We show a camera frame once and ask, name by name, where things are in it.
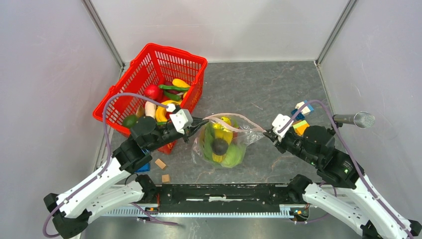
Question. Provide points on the pale green cabbage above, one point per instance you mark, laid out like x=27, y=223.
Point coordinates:
x=234, y=155

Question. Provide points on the green cucumber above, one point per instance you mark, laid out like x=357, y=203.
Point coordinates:
x=171, y=96

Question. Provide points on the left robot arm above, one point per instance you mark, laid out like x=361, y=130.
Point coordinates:
x=73, y=210

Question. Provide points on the clear zip top bag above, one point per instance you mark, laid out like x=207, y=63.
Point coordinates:
x=248, y=133

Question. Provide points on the red apple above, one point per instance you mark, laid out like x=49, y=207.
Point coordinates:
x=153, y=92

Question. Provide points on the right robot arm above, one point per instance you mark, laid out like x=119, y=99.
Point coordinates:
x=370, y=217

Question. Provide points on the silver microphone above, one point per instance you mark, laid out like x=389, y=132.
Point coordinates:
x=360, y=119

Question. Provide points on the small wooden cube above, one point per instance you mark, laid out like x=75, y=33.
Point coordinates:
x=166, y=178

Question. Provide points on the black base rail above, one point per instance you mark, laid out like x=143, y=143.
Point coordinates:
x=221, y=198

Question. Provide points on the blue white toy block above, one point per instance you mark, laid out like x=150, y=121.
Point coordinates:
x=304, y=112

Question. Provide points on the yellow orange toy block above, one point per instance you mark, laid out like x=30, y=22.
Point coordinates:
x=300, y=127

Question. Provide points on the green avocado in basket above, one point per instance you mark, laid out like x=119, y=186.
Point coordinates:
x=130, y=121

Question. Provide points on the long green pepper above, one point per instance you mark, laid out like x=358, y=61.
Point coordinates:
x=174, y=88

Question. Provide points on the green leafy vegetable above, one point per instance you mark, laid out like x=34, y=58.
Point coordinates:
x=207, y=142

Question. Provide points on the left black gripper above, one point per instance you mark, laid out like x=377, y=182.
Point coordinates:
x=197, y=123

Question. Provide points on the blue grey green block stack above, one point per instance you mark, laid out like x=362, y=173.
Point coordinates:
x=143, y=166

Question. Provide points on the white mushroom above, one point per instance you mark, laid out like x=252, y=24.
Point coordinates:
x=150, y=109

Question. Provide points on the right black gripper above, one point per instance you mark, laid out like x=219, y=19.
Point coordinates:
x=278, y=144

